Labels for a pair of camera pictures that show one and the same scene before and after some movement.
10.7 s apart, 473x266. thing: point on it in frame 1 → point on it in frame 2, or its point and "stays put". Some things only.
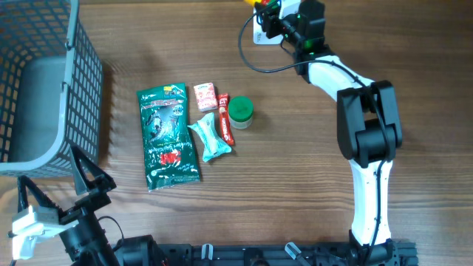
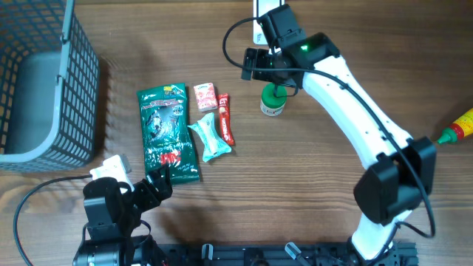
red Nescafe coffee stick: x=225 y=117 stays put
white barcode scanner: x=260 y=37 stays put
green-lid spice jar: x=241 y=111 → x=271 y=105
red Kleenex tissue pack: x=206 y=97 stays put
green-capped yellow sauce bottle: x=272 y=3 → x=462 y=127
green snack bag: x=169 y=148 stays put
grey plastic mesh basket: x=51 y=91 stays put
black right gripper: x=270 y=18 → x=261 y=55
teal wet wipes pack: x=212 y=145 stays put
